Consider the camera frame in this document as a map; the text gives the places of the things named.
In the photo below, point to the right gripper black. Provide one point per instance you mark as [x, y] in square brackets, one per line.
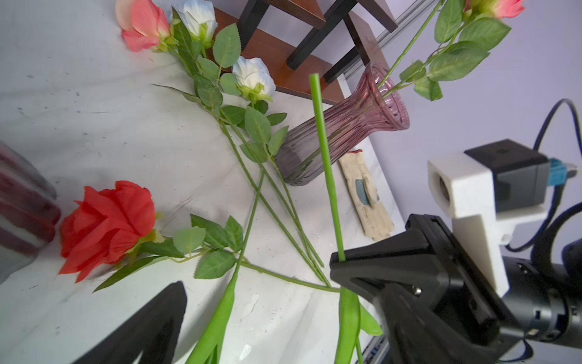
[543, 302]

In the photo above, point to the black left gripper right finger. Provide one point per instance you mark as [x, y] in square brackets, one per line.
[417, 335]

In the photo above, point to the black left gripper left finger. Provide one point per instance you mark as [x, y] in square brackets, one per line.
[148, 336]

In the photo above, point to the red rose flower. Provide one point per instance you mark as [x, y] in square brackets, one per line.
[118, 227]

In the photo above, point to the pink rose flower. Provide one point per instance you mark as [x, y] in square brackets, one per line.
[466, 32]
[147, 26]

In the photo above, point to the beige glove with red trim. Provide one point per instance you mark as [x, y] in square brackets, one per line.
[374, 218]

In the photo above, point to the tall purple ribbed glass vase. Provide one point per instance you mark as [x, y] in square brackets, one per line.
[372, 107]

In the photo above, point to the wide purple glass vase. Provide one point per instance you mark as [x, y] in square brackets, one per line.
[29, 213]

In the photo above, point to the white rose lower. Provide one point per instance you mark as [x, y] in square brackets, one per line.
[256, 85]

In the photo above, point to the brown wooden tiered stand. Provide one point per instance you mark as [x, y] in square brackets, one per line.
[291, 65]

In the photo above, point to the white rose near stand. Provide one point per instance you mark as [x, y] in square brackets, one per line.
[199, 18]

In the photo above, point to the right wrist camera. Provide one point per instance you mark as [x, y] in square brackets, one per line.
[487, 192]

